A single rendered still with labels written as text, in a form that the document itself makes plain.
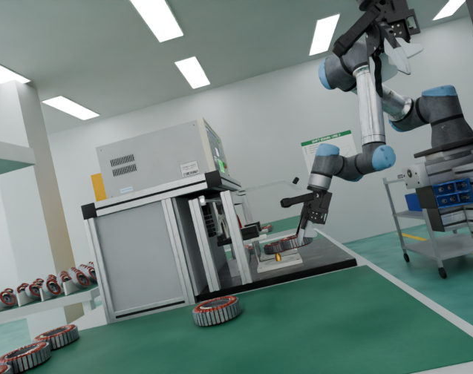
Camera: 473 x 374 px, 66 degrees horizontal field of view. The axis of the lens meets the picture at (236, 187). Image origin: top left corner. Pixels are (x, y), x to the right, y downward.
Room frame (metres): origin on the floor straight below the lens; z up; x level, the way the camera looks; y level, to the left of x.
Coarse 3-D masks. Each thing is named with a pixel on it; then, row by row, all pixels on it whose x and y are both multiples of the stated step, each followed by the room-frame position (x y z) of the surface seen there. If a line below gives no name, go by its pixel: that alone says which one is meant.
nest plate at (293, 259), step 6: (282, 258) 1.31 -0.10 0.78; (288, 258) 1.28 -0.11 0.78; (294, 258) 1.25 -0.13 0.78; (300, 258) 1.22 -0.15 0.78; (258, 264) 1.31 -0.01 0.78; (264, 264) 1.28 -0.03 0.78; (270, 264) 1.25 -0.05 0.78; (276, 264) 1.22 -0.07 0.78; (282, 264) 1.21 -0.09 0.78; (288, 264) 1.21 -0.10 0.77; (294, 264) 1.21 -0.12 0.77; (258, 270) 1.22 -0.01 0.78; (264, 270) 1.21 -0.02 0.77
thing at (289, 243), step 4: (292, 236) 1.31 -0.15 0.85; (296, 236) 1.23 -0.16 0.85; (280, 240) 1.27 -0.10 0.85; (284, 240) 1.24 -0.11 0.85; (288, 240) 1.22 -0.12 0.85; (292, 240) 1.22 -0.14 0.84; (296, 240) 1.22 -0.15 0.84; (304, 240) 1.22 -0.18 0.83; (308, 240) 1.23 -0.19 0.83; (312, 240) 1.25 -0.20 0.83; (280, 244) 1.26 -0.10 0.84; (284, 244) 1.24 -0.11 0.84; (288, 244) 1.23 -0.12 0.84; (292, 244) 1.22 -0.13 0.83; (296, 244) 1.22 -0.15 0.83; (304, 244) 1.22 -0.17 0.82; (284, 248) 1.24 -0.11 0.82; (288, 248) 1.23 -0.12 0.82; (292, 248) 1.22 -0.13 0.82
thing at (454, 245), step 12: (384, 180) 4.04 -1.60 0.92; (396, 180) 3.64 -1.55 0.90; (408, 204) 3.91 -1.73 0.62; (396, 216) 3.95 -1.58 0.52; (408, 216) 3.57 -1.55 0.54; (420, 216) 3.30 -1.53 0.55; (432, 240) 3.19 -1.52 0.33; (444, 240) 3.78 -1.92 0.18; (456, 240) 3.65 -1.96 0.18; (468, 240) 3.53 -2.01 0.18; (420, 252) 3.53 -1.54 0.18; (432, 252) 3.41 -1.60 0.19; (444, 252) 3.30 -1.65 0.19; (456, 252) 3.20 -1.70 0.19; (468, 252) 3.16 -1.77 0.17; (444, 276) 3.16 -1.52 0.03
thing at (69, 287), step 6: (66, 282) 2.19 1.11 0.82; (72, 282) 2.25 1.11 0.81; (90, 282) 2.44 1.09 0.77; (66, 288) 2.17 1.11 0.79; (72, 288) 2.23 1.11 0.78; (78, 288) 2.29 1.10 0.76; (18, 294) 2.20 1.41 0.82; (24, 294) 2.24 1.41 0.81; (42, 294) 2.18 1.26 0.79; (66, 294) 2.17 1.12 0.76; (18, 300) 2.20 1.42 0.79; (24, 300) 2.23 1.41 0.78; (30, 300) 2.29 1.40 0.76; (42, 300) 2.18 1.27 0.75; (0, 306) 2.24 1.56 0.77
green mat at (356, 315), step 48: (288, 288) 1.00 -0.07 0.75; (336, 288) 0.88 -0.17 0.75; (384, 288) 0.79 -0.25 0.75; (96, 336) 1.00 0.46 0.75; (144, 336) 0.88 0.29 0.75; (192, 336) 0.79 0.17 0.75; (240, 336) 0.71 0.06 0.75; (288, 336) 0.65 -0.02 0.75; (336, 336) 0.60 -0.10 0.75; (384, 336) 0.56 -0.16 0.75; (432, 336) 0.52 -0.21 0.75
